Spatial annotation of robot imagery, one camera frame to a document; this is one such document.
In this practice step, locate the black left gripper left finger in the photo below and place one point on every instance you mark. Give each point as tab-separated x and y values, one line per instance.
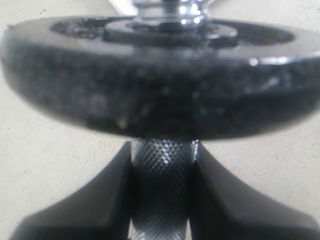
100	210

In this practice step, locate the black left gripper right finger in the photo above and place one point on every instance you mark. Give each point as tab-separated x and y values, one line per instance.
222	207

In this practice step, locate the chrome threaded dumbbell bar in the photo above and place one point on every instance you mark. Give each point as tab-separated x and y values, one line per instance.
161	167

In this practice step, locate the black weight plate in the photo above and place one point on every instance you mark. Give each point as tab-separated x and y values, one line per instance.
225	80

